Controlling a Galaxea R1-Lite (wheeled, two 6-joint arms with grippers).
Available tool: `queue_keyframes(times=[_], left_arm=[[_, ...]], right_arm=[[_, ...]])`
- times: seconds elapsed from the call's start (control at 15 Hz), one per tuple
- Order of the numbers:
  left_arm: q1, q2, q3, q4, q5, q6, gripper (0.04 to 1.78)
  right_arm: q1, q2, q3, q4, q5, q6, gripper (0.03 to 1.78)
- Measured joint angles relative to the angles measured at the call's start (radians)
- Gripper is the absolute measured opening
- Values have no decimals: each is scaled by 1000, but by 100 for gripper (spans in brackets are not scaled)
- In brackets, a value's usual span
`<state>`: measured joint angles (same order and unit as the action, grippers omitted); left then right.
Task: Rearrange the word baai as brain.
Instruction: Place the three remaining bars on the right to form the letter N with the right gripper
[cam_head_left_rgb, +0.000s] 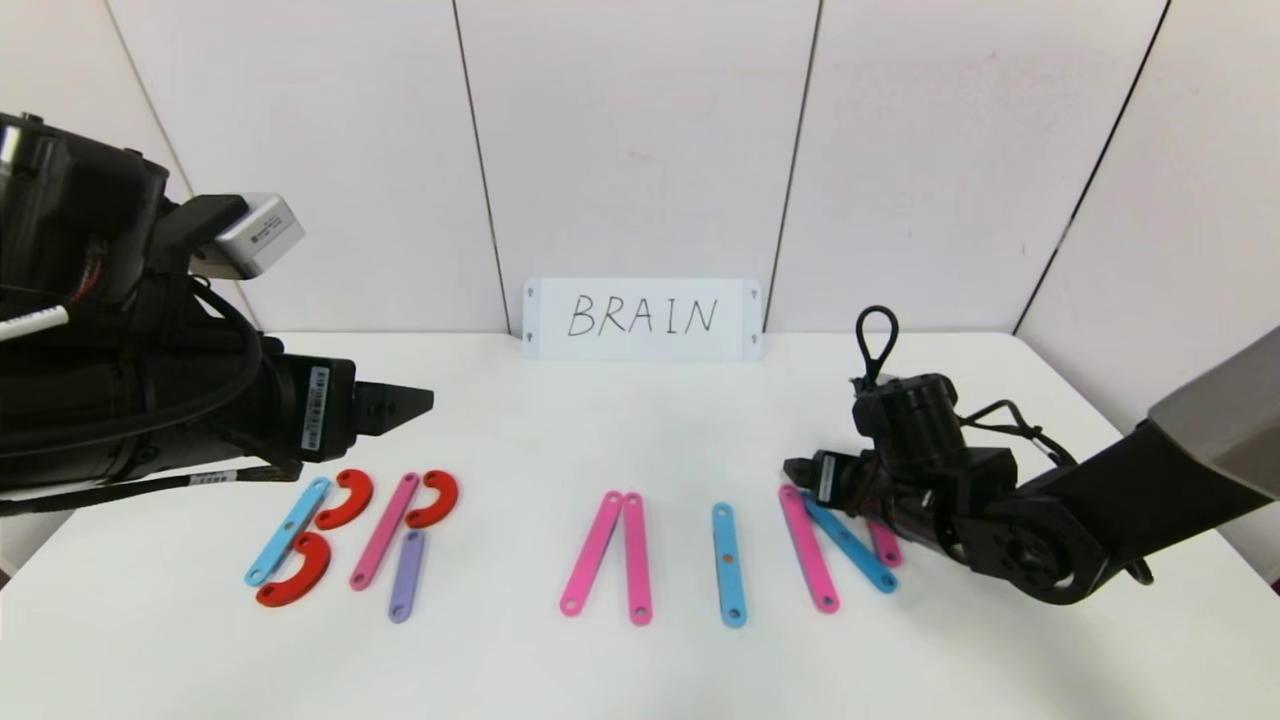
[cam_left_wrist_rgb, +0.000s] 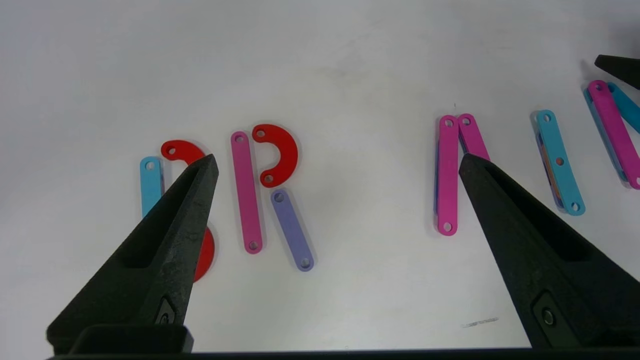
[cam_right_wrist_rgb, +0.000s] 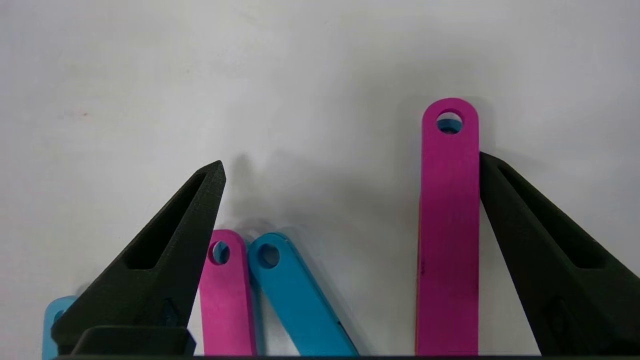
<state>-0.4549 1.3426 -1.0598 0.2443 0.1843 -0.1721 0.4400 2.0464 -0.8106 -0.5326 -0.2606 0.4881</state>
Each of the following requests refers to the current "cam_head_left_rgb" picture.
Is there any white BRAIN sign card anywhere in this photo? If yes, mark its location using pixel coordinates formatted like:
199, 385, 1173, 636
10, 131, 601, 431
521, 278, 764, 361

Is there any large red curved piece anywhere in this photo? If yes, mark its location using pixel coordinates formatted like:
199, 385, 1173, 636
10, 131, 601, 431
314, 469, 373, 531
254, 531, 331, 609

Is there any pink bar with holes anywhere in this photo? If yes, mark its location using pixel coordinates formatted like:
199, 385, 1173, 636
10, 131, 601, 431
779, 484, 841, 614
559, 490, 624, 618
622, 492, 654, 628
348, 472, 420, 592
866, 518, 904, 570

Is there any small red curved piece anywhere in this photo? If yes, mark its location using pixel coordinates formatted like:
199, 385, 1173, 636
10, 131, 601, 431
404, 470, 460, 530

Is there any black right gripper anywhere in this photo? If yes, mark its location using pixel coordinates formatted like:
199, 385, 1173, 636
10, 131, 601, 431
783, 449, 881, 518

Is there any short blue bar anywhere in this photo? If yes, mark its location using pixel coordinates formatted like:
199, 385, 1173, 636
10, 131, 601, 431
802, 492, 899, 595

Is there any short purple bar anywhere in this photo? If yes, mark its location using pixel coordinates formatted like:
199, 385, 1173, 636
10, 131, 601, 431
387, 530, 426, 625

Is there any black looped camera cable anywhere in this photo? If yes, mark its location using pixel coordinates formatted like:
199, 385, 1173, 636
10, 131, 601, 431
855, 305, 901, 393

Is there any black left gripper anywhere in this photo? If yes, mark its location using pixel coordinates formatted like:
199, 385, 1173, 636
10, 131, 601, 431
255, 352, 434, 464

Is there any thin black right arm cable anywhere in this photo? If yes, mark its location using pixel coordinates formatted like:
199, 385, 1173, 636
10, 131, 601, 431
958, 400, 1076, 466

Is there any braided black left wrist cable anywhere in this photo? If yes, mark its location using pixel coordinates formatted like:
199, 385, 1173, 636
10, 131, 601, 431
0, 462, 304, 517

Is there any long blue flat bar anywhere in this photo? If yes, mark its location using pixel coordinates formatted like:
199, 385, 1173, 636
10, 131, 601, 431
711, 502, 749, 630
243, 477, 331, 588

